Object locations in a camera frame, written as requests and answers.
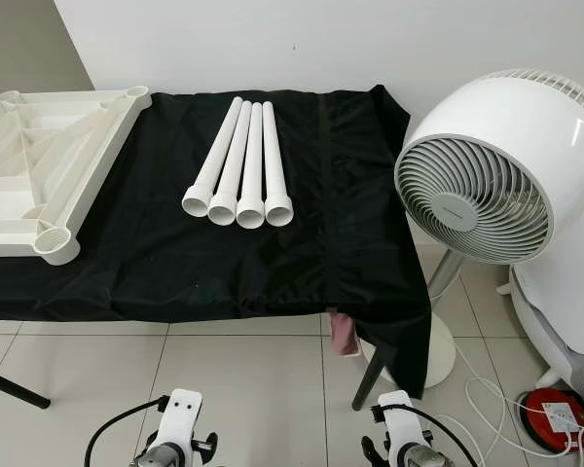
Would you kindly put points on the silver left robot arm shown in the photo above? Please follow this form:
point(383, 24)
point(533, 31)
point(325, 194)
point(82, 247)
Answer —
point(156, 457)

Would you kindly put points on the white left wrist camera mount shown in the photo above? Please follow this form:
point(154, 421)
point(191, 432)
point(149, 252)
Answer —
point(180, 418)

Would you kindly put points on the black metal table leg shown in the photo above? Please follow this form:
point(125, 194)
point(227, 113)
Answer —
point(372, 375)
point(15, 387)

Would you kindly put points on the black table cloth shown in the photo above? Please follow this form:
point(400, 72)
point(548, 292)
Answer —
point(127, 272)

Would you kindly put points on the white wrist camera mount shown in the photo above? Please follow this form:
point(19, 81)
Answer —
point(180, 418)
point(397, 418)

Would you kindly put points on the red round floor device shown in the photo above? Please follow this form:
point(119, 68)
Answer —
point(540, 409)

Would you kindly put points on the white plastic table top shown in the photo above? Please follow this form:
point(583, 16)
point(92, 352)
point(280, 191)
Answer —
point(39, 165)

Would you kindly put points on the pink cloth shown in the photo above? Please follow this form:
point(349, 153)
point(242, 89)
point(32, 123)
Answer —
point(344, 336)

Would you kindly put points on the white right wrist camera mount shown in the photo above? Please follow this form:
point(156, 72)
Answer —
point(397, 418)

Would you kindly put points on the white rounded floor appliance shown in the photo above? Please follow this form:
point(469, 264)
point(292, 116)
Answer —
point(565, 311)

